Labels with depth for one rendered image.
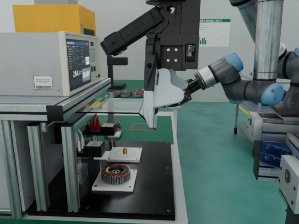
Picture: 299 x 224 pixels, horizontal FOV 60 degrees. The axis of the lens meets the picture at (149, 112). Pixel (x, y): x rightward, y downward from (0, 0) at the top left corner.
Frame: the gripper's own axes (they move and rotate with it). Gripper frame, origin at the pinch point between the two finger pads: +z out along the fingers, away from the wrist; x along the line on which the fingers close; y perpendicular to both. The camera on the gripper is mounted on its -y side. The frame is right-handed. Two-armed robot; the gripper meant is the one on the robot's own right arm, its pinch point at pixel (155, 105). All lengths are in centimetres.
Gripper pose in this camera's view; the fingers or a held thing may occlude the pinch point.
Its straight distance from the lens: 102.6
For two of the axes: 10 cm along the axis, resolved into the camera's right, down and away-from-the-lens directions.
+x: 5.0, 8.5, 1.8
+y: -0.6, 2.4, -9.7
